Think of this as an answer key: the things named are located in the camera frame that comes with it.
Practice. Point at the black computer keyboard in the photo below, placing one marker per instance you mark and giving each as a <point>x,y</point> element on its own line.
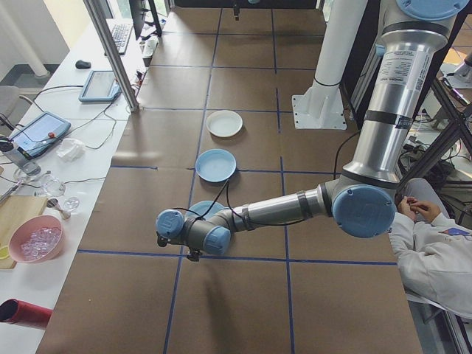
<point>121,37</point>

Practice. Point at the black box with white label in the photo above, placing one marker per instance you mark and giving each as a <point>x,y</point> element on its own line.
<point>149,55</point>

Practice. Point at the person bare hand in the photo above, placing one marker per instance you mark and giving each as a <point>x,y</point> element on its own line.
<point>406,205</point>
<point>427,211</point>

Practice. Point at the white pedestal column with base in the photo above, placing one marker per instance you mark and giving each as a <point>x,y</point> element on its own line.
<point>332,55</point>

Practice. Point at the wooden cutting board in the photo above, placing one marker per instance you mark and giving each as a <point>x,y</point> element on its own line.
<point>18,210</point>

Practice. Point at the black frame cover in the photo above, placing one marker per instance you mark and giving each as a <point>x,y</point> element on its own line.
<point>374,22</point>

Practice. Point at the clear ice cubes pile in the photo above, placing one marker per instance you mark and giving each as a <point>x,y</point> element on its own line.
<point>38,239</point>

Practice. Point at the grey chair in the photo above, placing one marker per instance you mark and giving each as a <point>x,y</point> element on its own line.
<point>9,99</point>

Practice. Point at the metal bar jigger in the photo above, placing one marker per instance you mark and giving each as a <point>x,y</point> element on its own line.
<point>58,206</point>

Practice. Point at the black monitor with stand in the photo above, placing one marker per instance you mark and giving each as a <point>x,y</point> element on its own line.
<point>138,18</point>

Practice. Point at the white round plate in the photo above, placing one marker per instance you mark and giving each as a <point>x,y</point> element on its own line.
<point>225,123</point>

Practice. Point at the small clear glass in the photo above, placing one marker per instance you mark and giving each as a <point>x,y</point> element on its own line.
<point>72,203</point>

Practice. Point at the clear bottle with black cap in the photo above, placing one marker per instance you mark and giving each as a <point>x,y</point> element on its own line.
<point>14,153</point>

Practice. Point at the person in white coat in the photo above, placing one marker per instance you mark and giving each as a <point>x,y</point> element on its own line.
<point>435,265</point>

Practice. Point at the black metal frame bar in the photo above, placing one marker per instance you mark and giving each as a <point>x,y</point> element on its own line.
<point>429,153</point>

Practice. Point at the black computer mouse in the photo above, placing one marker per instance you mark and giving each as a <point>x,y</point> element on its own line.
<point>83,64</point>

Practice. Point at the crumpled white tissue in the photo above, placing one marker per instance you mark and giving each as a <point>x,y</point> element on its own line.
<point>70,149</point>

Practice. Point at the aluminium profile post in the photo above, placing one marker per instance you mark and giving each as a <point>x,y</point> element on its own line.
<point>114,55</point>

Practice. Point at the clear glass bowl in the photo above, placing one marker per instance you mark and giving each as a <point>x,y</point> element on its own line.
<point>51,185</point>

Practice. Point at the blue grey teach pendant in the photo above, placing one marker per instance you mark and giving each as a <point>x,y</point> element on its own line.
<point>99,85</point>
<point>38,134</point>

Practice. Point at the red tube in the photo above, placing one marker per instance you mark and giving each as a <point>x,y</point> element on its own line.
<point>26,313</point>

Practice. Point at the silver metal frame rail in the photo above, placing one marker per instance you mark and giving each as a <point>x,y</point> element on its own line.
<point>363,88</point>

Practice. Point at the small yellow green dish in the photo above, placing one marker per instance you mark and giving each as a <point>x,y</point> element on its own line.
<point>3,252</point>

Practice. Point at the pink bowl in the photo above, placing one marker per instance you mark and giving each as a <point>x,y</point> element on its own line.
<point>37,258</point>

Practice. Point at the white sleeved forearm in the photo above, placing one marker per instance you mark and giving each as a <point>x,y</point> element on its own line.
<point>453,225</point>
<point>400,228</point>

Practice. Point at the white round pipe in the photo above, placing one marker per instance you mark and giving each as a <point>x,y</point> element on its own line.
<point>29,37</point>

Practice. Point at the white side table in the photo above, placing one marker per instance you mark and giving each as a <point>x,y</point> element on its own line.
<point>55,280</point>

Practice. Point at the grey trouser leg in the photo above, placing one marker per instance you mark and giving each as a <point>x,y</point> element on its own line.
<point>420,190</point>

